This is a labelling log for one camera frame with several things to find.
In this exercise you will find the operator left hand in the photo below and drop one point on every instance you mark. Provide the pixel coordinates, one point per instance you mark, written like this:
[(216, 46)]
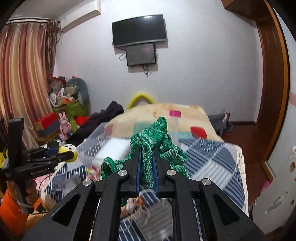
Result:
[(32, 195)]

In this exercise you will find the white air conditioner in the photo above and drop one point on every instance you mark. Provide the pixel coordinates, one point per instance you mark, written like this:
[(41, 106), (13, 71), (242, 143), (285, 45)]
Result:
[(79, 14)]

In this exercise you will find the white foam block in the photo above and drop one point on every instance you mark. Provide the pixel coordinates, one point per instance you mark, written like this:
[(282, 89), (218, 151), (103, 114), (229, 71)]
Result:
[(115, 148)]

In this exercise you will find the blue patterned tablecloth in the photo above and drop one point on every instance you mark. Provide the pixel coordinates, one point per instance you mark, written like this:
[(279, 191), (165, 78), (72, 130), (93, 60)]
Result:
[(223, 163)]

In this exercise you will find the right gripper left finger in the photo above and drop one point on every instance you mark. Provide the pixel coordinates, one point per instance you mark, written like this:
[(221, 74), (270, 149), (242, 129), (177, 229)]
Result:
[(91, 211)]

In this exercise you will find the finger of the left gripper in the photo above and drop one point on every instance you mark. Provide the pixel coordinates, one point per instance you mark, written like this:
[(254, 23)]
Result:
[(44, 163), (43, 153)]

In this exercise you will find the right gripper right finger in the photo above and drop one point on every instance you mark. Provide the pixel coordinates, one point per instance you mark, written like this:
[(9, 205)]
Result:
[(201, 210)]

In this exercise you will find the green cardboard box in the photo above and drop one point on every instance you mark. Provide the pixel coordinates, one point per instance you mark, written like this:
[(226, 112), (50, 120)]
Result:
[(72, 109)]

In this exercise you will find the yellow curved pillow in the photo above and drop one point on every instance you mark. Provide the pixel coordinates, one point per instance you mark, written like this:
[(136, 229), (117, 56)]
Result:
[(140, 96)]

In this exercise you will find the curved black television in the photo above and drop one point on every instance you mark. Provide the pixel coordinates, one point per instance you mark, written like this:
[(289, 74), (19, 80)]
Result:
[(138, 30)]

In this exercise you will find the clear plastic storage box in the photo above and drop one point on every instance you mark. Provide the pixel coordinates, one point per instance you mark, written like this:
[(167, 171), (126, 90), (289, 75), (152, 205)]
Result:
[(104, 132)]

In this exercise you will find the beige patchwork blanket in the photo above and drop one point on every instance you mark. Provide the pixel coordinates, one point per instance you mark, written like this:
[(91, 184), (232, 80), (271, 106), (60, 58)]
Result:
[(174, 117)]

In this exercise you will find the yellow plush chick toy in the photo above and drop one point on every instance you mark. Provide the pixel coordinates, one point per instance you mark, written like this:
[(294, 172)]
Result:
[(68, 153)]

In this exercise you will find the pink rabbit doll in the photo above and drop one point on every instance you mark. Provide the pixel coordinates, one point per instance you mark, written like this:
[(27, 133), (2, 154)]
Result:
[(65, 127)]

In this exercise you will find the floral fabric scrunchie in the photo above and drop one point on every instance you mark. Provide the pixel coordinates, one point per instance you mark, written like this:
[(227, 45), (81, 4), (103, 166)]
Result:
[(134, 209)]

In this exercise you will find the brown wooden door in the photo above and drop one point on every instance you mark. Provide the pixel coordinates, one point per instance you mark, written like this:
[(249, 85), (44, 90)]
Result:
[(276, 76)]

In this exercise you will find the dark bag on floor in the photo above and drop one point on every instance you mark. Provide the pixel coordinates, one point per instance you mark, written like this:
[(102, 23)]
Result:
[(220, 122)]

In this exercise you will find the black clothes pile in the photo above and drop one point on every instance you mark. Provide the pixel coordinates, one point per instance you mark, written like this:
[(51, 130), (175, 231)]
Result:
[(113, 110)]

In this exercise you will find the grey-green plush toy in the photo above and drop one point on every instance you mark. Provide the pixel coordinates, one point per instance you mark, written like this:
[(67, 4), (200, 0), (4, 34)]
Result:
[(80, 89)]

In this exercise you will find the green knitted cloth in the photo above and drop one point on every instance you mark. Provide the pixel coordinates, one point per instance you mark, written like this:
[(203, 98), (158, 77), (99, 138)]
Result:
[(154, 136)]

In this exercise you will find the small wall monitor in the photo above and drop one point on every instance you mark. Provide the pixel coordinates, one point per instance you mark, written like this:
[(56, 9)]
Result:
[(141, 54)]

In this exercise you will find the red box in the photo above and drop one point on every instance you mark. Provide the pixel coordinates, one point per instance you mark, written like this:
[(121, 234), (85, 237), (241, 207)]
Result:
[(45, 121)]

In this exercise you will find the striped pink curtain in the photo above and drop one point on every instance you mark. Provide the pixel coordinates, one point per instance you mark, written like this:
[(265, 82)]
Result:
[(27, 64)]

